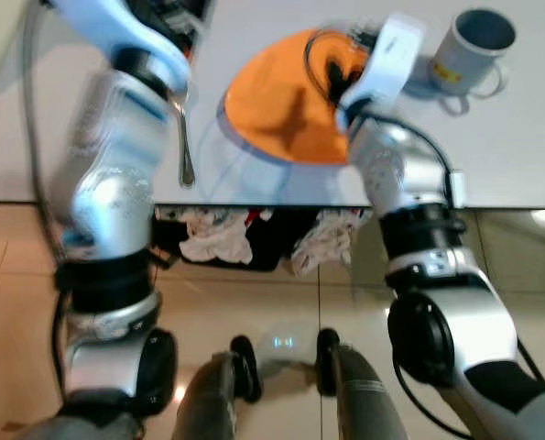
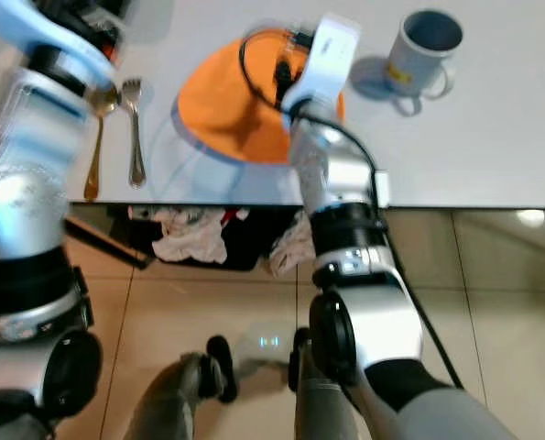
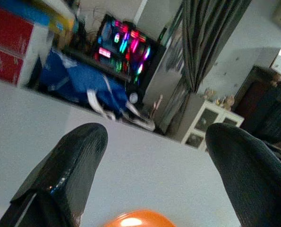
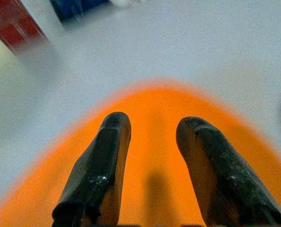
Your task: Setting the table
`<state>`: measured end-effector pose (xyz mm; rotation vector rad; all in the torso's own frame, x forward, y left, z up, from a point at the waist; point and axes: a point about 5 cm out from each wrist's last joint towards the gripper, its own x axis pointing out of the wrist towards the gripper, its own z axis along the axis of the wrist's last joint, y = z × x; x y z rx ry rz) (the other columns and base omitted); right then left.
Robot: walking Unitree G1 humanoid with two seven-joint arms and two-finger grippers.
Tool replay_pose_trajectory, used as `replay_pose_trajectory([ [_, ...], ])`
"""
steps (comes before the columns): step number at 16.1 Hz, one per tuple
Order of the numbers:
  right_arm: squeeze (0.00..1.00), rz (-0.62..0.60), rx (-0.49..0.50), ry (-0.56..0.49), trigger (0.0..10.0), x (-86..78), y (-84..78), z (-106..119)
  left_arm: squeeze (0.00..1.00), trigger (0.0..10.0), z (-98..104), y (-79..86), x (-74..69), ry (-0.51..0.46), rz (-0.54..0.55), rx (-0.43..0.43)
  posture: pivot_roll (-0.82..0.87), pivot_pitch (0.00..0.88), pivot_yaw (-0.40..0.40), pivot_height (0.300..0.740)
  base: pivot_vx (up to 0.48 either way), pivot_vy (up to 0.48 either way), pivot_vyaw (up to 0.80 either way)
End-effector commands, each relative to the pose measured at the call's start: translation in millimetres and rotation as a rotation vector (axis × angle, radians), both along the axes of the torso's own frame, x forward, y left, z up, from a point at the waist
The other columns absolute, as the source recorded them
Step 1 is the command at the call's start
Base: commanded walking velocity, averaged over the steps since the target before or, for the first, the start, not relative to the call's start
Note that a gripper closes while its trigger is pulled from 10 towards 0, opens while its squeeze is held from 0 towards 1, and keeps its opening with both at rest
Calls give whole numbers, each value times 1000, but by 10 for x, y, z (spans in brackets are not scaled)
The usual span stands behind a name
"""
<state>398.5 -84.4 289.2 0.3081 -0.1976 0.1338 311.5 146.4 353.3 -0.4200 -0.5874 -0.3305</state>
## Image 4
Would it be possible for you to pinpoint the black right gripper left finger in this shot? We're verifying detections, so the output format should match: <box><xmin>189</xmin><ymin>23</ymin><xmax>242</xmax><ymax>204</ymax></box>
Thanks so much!
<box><xmin>51</xmin><ymin>112</ymin><xmax>132</xmax><ymax>227</ymax></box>

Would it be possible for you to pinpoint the orange plastic plate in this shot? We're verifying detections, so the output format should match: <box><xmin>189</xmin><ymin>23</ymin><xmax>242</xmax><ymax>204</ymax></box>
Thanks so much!
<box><xmin>0</xmin><ymin>79</ymin><xmax>281</xmax><ymax>227</ymax></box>

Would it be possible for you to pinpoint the red box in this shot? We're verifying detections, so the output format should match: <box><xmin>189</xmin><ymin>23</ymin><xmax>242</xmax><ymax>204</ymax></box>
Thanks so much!
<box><xmin>0</xmin><ymin>0</ymin><xmax>49</xmax><ymax>54</ymax></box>

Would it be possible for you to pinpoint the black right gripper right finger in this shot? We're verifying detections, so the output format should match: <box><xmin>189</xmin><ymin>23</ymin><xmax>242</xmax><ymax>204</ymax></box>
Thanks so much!
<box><xmin>175</xmin><ymin>116</ymin><xmax>281</xmax><ymax>227</ymax></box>

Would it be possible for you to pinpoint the dark blue object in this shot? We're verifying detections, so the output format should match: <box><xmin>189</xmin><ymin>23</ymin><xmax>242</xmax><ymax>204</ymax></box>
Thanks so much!
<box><xmin>50</xmin><ymin>0</ymin><xmax>112</xmax><ymax>24</ymax></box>

